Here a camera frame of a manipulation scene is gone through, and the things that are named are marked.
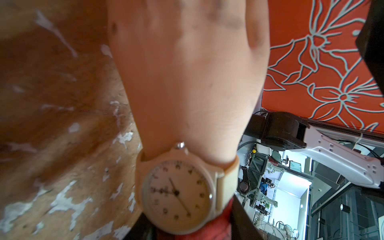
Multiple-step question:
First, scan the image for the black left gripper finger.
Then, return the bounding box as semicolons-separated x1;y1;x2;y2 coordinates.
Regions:
355;0;384;93

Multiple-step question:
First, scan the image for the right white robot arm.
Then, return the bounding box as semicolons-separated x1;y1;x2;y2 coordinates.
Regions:
245;1;384;190

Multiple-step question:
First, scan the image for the pale mannequin hand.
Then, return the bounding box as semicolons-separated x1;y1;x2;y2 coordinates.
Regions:
107;1;270;168

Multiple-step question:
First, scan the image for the beige wrist watch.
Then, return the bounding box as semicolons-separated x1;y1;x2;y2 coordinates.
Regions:
135;142;240;235

